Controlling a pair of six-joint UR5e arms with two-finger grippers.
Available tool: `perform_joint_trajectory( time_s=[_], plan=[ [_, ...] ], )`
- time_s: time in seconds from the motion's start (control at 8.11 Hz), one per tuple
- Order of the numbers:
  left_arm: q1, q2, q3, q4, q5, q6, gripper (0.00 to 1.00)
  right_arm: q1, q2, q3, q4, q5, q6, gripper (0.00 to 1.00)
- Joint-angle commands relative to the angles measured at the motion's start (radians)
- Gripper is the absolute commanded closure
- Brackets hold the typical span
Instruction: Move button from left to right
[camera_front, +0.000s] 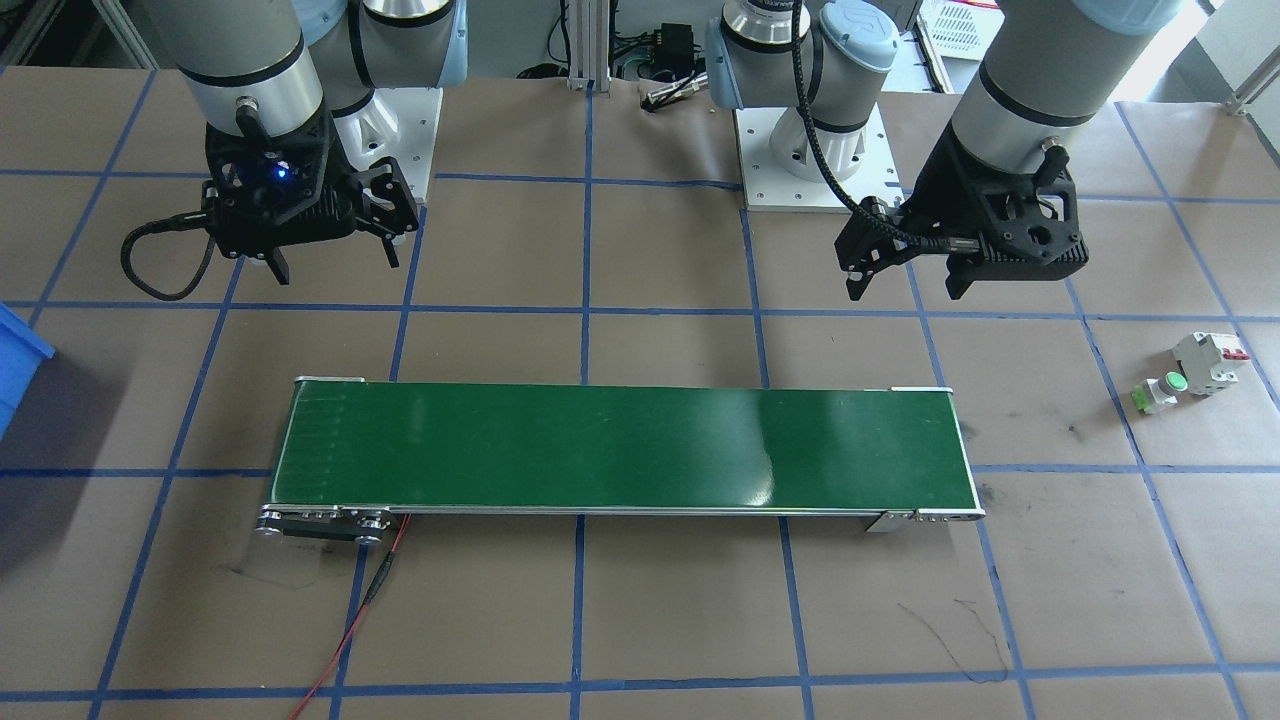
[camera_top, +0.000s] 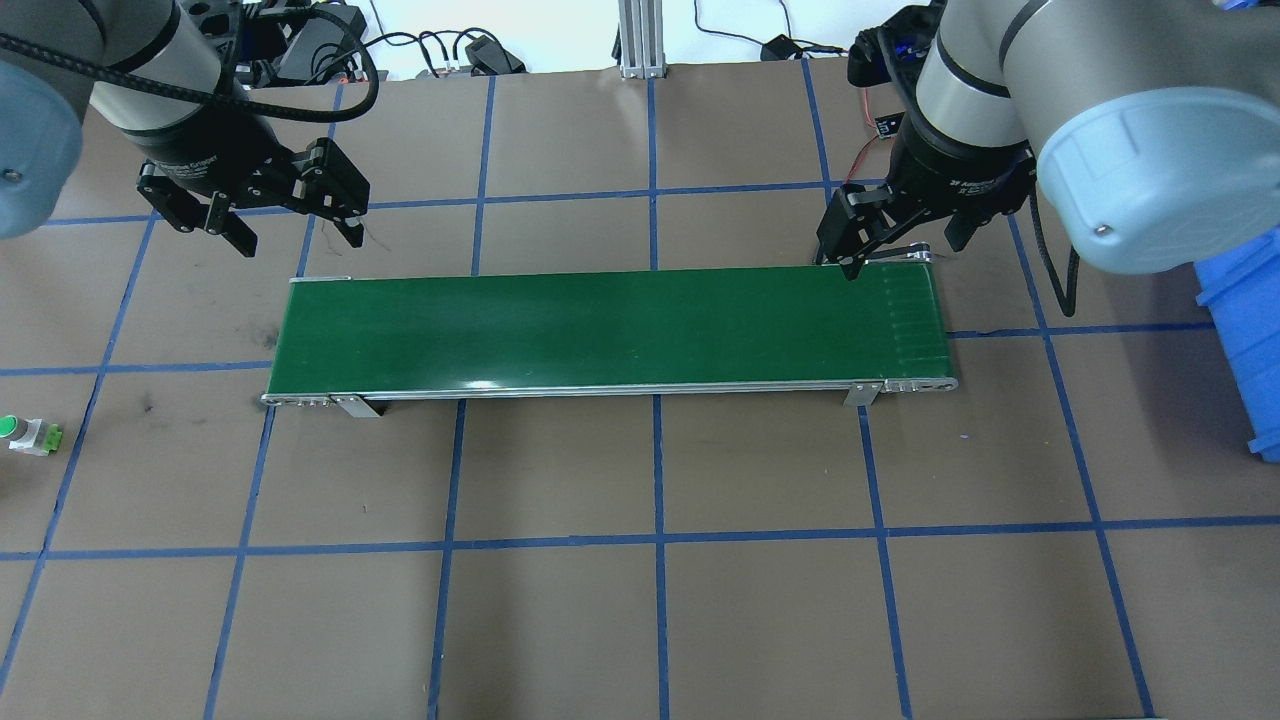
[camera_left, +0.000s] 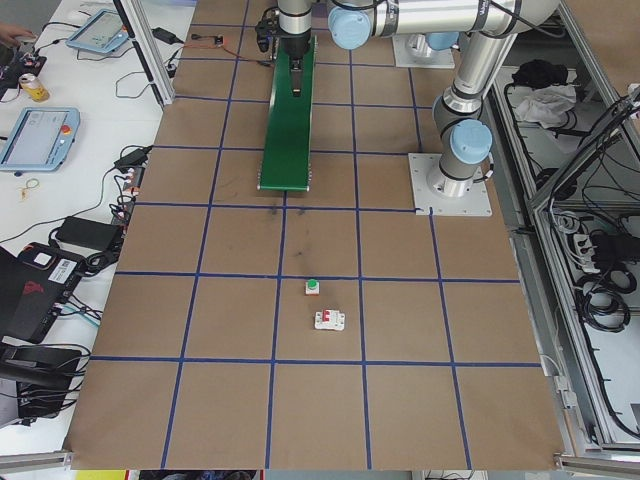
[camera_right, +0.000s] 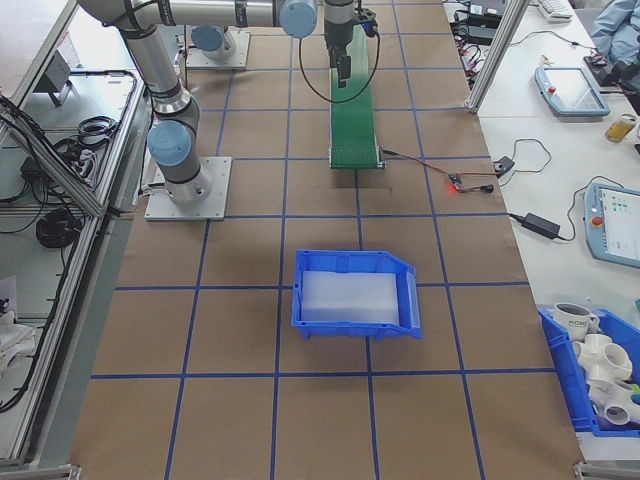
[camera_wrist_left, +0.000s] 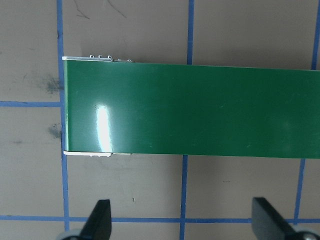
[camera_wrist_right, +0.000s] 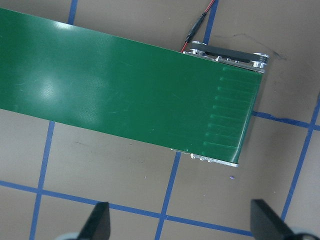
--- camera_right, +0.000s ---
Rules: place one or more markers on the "large black power brick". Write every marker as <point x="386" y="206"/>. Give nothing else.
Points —
<point x="477" y="32"/>

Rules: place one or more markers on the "green belt conveyor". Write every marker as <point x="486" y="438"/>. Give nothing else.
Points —
<point x="352" y="125"/>

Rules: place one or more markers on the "person in blue coat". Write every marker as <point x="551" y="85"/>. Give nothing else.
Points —
<point x="617" y="30"/>

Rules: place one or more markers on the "white printed mug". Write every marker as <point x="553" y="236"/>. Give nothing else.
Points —
<point x="572" y="318"/>

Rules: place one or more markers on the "white foam pad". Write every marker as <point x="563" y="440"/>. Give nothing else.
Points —
<point x="350" y="297"/>

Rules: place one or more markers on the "large blue storage bin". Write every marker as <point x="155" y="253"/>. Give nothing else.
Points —
<point x="562" y="360"/>

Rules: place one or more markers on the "V-shaped metal frame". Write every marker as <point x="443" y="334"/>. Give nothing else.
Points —
<point x="95" y="205"/>

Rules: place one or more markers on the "blue plastic bin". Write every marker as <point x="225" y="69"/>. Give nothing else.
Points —
<point x="305" y="300"/>

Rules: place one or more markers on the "yellow drink can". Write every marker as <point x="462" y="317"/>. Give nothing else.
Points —
<point x="621" y="128"/>

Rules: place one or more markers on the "black electronics board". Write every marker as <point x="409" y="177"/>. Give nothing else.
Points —
<point x="600" y="67"/>

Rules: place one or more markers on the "aluminium frame post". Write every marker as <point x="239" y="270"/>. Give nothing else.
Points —
<point x="495" y="50"/>

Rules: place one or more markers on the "white cloth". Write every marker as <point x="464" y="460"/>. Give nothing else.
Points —
<point x="12" y="342"/>

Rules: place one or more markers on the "slim black power adapter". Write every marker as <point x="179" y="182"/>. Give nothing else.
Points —
<point x="542" y="224"/>

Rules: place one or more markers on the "power strip with plugs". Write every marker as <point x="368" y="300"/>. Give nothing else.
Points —
<point x="472" y="62"/>

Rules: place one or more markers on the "grey metal box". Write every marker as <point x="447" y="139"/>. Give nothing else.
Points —
<point x="52" y="75"/>

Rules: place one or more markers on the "white keyboard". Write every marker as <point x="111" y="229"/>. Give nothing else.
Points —
<point x="555" y="10"/>

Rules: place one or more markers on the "white square base plate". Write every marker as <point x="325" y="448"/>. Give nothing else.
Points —
<point x="240" y="50"/>
<point x="215" y="195"/>

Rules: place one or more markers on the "white pipe fitting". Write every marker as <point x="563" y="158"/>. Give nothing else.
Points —
<point x="612" y="406"/>
<point x="602" y="355"/>

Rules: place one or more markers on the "small controller board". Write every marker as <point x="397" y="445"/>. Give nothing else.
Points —
<point x="455" y="181"/>

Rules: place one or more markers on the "light blue teach pendant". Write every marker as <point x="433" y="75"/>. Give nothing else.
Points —
<point x="572" y="90"/>
<point x="615" y="222"/>

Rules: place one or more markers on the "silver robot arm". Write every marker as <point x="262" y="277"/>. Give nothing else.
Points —
<point x="165" y="90"/>
<point x="207" y="40"/>

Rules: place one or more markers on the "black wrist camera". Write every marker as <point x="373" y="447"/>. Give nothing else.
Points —
<point x="367" y="22"/>

